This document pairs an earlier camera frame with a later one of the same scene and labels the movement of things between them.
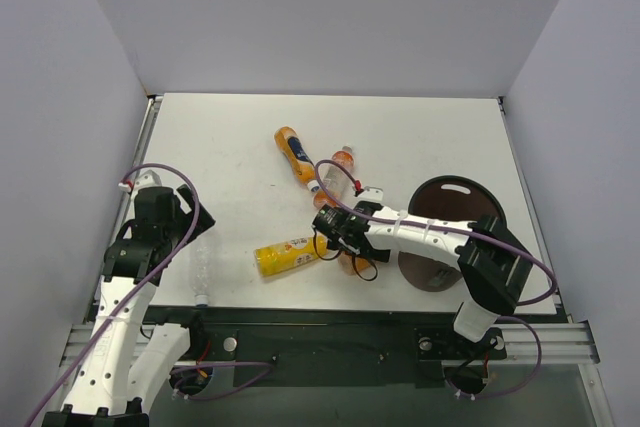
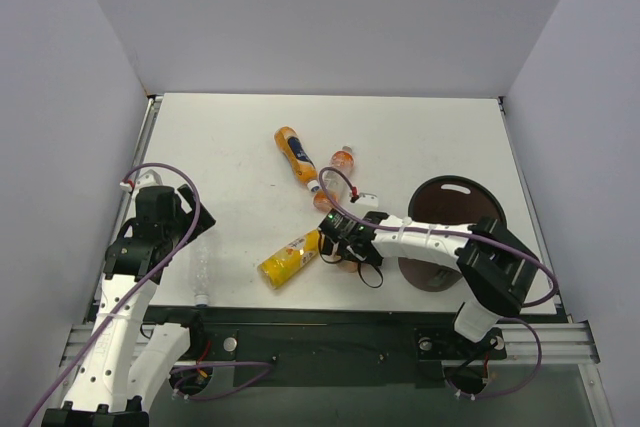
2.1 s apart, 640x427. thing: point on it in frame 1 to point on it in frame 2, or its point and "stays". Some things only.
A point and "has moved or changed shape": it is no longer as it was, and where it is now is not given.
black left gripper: (195, 212) stays
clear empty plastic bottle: (200, 269) stays
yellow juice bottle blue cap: (279, 257) has moved or changed shape
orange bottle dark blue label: (299, 156) stays
